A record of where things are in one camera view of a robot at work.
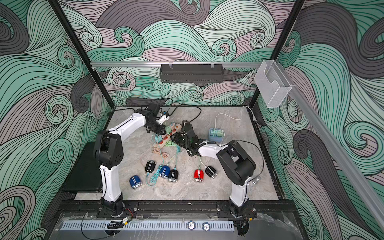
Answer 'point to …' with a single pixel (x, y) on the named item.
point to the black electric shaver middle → (173, 175)
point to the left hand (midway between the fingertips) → (162, 129)
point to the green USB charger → (168, 129)
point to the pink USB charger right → (173, 127)
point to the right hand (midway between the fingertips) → (169, 138)
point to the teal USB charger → (158, 138)
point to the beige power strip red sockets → (176, 128)
